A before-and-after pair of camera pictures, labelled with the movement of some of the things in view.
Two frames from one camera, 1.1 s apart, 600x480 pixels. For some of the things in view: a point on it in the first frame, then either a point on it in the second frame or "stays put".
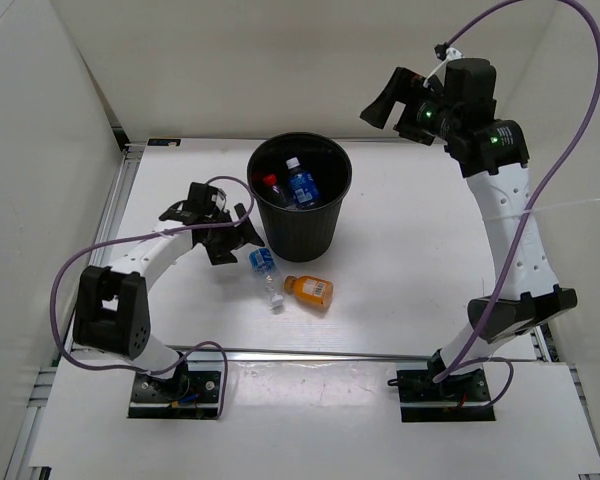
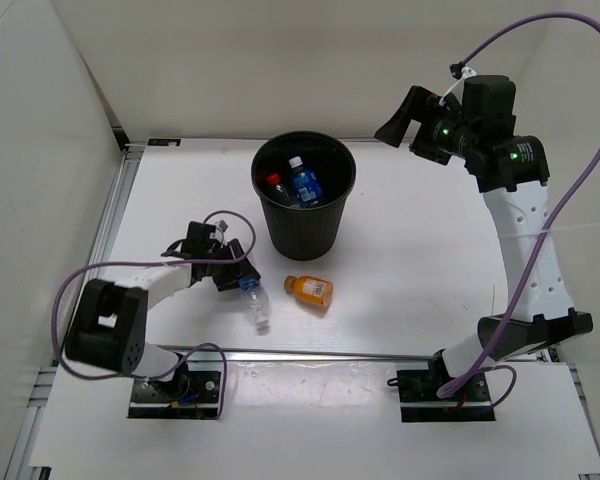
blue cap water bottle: x=303 y=186 stays put
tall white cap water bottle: x=262 y=262 -> x=257 y=304
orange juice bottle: x=314 y=291 stays put
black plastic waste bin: x=297 y=235 stays put
